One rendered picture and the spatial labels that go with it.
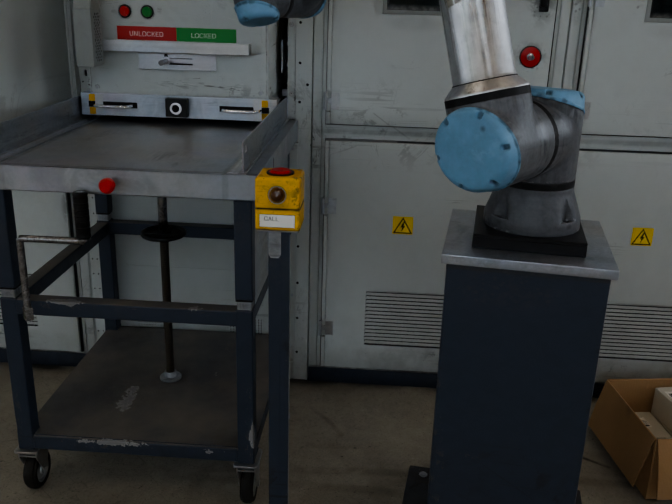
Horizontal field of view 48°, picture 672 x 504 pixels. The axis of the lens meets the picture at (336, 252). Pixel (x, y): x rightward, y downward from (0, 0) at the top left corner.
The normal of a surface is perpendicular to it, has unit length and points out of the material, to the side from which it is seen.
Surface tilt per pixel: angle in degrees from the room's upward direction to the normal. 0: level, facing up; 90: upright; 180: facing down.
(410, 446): 0
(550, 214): 70
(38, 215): 90
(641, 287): 90
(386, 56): 90
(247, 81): 90
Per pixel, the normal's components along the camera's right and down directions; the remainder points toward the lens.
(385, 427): 0.03, -0.94
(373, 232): -0.07, 0.33
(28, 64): 0.97, 0.11
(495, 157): -0.64, 0.32
